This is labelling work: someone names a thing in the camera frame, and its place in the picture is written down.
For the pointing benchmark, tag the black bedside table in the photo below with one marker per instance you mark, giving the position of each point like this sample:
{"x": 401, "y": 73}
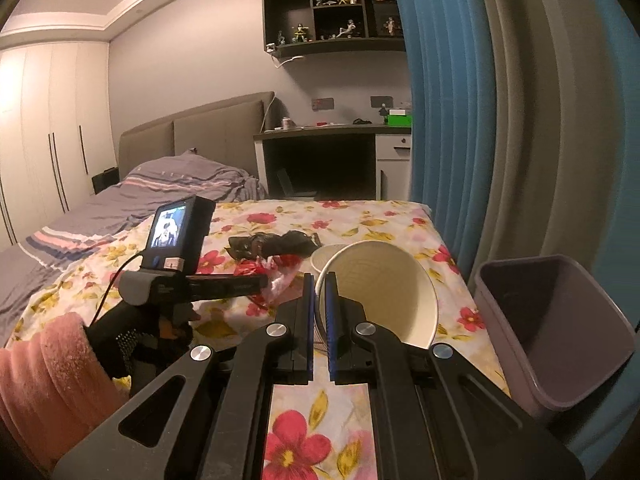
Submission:
{"x": 105, "y": 179}

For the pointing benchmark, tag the dark top desk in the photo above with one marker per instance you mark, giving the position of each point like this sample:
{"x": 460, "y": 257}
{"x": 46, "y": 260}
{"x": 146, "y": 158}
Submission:
{"x": 320, "y": 163}

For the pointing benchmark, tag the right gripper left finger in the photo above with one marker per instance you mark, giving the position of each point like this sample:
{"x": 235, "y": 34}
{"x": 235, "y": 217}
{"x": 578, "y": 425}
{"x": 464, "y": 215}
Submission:
{"x": 206, "y": 416}

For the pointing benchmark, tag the white drawer cabinet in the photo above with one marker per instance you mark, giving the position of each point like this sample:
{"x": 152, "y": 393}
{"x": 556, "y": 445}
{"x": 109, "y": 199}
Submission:
{"x": 392, "y": 166}

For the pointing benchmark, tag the white striped paper cup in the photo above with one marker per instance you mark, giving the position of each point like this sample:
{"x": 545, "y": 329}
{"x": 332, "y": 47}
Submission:
{"x": 393, "y": 288}

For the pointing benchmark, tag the small camera with screen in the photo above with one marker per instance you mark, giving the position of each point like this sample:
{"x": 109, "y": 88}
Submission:
{"x": 177, "y": 235}

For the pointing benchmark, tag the dark wall shelf unit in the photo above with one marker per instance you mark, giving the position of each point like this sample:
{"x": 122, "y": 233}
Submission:
{"x": 301, "y": 27}

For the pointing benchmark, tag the grey trash bin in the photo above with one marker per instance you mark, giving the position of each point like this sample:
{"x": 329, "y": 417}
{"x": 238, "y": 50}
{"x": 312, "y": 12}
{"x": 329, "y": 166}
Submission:
{"x": 557, "y": 334}

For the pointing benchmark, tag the grey upholstered headboard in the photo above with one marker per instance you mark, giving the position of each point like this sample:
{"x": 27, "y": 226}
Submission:
{"x": 222, "y": 131}

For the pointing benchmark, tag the black plastic bag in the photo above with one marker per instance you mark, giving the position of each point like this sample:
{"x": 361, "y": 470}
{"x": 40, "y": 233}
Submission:
{"x": 264, "y": 245}

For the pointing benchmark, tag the white wardrobe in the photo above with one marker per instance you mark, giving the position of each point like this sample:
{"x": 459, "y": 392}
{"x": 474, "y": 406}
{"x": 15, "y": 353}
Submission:
{"x": 56, "y": 132}

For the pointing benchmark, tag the pink sleeve forearm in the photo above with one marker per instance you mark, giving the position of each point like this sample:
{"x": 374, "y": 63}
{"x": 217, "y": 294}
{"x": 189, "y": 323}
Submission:
{"x": 54, "y": 392}

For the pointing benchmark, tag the green box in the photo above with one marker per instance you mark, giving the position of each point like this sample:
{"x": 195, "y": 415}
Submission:
{"x": 398, "y": 117}

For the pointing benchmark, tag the grey striped duvet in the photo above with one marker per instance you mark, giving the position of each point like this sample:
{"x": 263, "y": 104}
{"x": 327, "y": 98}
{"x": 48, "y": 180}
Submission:
{"x": 36, "y": 261}

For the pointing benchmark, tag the floral bed sheet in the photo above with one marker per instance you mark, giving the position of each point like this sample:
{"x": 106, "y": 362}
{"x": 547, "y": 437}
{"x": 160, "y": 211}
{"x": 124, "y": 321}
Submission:
{"x": 317, "y": 431}

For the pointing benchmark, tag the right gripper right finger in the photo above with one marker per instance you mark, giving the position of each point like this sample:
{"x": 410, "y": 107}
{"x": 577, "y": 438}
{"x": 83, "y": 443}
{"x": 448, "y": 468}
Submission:
{"x": 434, "y": 414}

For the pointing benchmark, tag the blue grey curtain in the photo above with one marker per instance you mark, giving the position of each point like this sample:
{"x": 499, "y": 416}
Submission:
{"x": 526, "y": 131}

